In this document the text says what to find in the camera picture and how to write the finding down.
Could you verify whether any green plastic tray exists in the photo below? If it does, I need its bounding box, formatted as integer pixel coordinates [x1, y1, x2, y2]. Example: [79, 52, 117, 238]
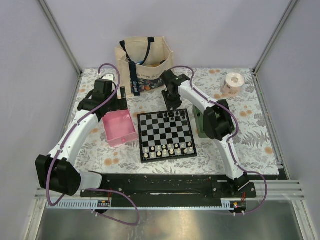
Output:
[192, 98, 236, 140]

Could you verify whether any pink plastic box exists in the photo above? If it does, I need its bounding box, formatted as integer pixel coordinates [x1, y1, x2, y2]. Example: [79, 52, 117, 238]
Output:
[102, 109, 138, 147]

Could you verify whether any beige canvas tote bag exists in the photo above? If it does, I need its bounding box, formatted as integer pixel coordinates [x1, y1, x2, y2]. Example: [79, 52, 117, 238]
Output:
[115, 36, 175, 96]

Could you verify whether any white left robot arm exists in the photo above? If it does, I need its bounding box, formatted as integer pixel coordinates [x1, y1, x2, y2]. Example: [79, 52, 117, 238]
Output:
[35, 74, 128, 198]

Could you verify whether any white chess piece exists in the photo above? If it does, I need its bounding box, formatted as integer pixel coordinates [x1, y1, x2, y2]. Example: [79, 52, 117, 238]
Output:
[187, 142, 194, 154]
[143, 148, 149, 159]

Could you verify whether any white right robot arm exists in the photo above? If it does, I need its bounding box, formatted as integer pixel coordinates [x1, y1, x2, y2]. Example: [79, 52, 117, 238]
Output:
[160, 70, 249, 198]

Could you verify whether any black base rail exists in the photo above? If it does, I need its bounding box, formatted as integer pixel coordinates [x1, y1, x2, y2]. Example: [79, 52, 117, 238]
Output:
[80, 173, 257, 208]

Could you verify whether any floral patterned tablecloth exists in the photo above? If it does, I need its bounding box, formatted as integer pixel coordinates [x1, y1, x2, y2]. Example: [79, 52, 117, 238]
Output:
[74, 68, 279, 177]

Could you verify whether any black white chessboard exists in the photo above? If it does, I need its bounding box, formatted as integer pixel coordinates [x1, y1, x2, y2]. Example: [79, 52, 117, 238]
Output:
[137, 109, 197, 164]

